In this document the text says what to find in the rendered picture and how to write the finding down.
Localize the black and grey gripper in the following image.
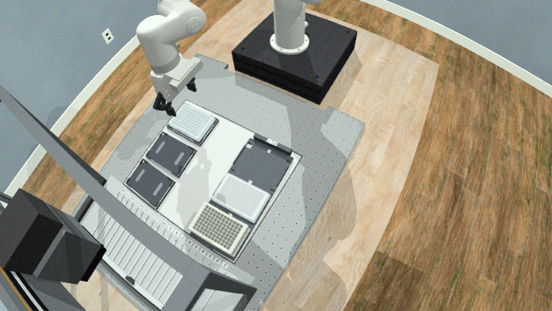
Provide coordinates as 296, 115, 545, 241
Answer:
151, 71, 197, 117

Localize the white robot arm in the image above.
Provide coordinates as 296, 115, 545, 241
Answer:
136, 0, 322, 93

